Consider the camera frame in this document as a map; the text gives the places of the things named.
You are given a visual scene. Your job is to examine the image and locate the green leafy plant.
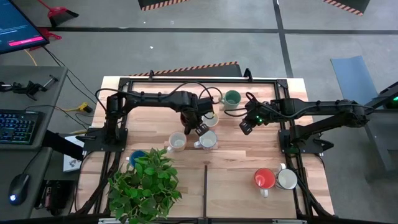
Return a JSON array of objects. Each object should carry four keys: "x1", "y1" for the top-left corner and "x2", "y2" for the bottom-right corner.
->
[{"x1": 106, "y1": 147, "x2": 183, "y2": 224}]

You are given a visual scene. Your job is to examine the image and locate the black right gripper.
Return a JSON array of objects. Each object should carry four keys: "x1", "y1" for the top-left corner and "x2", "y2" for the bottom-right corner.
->
[{"x1": 238, "y1": 101, "x2": 272, "y2": 136}]

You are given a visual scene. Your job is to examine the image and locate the teal green mug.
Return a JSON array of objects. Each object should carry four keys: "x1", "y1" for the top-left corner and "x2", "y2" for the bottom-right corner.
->
[{"x1": 219, "y1": 90, "x2": 242, "y2": 111}]

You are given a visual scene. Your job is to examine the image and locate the computer monitor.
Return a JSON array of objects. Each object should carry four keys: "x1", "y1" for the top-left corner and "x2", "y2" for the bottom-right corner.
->
[{"x1": 0, "y1": 0, "x2": 50, "y2": 55}]

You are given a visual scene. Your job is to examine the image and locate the black clamp tool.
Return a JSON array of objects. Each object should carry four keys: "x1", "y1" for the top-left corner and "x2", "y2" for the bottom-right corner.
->
[{"x1": 0, "y1": 74, "x2": 59, "y2": 101}]

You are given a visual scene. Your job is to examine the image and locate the black table frame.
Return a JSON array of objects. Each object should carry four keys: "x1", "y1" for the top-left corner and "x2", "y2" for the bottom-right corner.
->
[{"x1": 70, "y1": 76, "x2": 335, "y2": 224}]

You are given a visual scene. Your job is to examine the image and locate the black computer mouse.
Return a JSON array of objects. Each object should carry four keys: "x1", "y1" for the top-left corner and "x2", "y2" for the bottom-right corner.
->
[{"x1": 7, "y1": 173, "x2": 31, "y2": 207}]

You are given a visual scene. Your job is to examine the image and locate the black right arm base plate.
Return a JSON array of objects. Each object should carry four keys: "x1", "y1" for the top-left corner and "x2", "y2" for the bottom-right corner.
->
[{"x1": 277, "y1": 128, "x2": 325, "y2": 154}]

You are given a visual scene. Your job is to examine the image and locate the dark side table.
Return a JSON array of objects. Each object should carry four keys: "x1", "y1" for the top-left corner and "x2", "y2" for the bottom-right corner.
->
[{"x1": 341, "y1": 81, "x2": 398, "y2": 183}]

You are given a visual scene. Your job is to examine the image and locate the blue floor mat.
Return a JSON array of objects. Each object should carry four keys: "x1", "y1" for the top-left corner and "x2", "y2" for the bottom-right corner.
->
[{"x1": 330, "y1": 55, "x2": 379, "y2": 105}]

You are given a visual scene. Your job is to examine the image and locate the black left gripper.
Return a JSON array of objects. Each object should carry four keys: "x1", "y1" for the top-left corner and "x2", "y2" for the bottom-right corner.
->
[{"x1": 180, "y1": 98, "x2": 215, "y2": 137}]

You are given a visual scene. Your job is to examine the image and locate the white mug blue leaves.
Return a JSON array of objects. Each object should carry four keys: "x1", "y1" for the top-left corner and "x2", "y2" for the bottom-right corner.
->
[{"x1": 274, "y1": 162, "x2": 299, "y2": 190}]

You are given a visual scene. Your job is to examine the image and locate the black cloth strap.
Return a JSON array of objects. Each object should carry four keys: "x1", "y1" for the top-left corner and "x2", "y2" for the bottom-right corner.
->
[{"x1": 42, "y1": 129, "x2": 85, "y2": 161}]

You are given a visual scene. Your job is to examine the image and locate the grey desk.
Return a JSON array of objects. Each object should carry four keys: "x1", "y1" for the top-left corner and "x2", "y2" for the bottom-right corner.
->
[
  {"x1": 0, "y1": 146, "x2": 54, "y2": 222},
  {"x1": 0, "y1": 65, "x2": 69, "y2": 151}
]

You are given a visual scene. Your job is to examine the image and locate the backlit black keyboard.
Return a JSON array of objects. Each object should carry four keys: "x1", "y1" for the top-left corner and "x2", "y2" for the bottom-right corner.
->
[{"x1": 0, "y1": 108, "x2": 45, "y2": 146}]

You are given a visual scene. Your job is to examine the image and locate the yellow cable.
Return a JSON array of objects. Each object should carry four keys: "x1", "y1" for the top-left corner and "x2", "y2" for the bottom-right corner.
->
[{"x1": 24, "y1": 49, "x2": 39, "y2": 67}]

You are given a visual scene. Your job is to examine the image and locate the red handled dustpan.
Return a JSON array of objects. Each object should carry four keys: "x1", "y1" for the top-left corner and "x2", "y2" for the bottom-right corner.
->
[{"x1": 37, "y1": 0, "x2": 80, "y2": 28}]

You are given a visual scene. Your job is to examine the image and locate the red brush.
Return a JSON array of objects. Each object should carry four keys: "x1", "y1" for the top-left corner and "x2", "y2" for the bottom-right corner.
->
[{"x1": 37, "y1": 27, "x2": 63, "y2": 42}]

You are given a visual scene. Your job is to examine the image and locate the blue mug white handle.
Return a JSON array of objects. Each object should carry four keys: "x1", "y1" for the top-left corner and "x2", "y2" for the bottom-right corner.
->
[{"x1": 125, "y1": 149, "x2": 149, "y2": 168}]

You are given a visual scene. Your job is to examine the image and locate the orange mug white handle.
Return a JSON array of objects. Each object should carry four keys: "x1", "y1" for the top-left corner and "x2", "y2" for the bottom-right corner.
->
[{"x1": 253, "y1": 167, "x2": 277, "y2": 198}]

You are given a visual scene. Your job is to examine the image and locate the white box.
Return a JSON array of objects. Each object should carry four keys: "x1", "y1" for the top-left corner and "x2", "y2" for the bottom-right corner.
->
[{"x1": 63, "y1": 135, "x2": 87, "y2": 173}]

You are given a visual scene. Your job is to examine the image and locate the yellow plug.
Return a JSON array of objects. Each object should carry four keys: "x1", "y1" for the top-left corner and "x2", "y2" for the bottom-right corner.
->
[{"x1": 63, "y1": 101, "x2": 94, "y2": 114}]

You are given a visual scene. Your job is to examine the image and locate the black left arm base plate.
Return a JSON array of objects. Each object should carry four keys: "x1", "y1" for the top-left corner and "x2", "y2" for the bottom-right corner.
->
[{"x1": 82, "y1": 126, "x2": 129, "y2": 153}]

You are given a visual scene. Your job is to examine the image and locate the yellow dotted white mug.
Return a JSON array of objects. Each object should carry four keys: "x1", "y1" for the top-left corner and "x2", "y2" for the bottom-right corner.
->
[{"x1": 164, "y1": 131, "x2": 188, "y2": 153}]

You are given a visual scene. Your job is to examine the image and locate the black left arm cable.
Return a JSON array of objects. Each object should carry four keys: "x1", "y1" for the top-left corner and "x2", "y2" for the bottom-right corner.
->
[{"x1": 95, "y1": 80, "x2": 224, "y2": 121}]

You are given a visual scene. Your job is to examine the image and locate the black floor cable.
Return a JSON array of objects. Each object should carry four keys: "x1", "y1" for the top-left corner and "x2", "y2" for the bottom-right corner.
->
[{"x1": 41, "y1": 45, "x2": 98, "y2": 105}]

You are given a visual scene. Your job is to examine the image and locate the black hazard striped mat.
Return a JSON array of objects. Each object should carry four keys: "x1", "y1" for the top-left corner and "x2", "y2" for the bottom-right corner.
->
[
  {"x1": 321, "y1": 0, "x2": 371, "y2": 17},
  {"x1": 137, "y1": 0, "x2": 191, "y2": 12},
  {"x1": 128, "y1": 60, "x2": 243, "y2": 78}
]

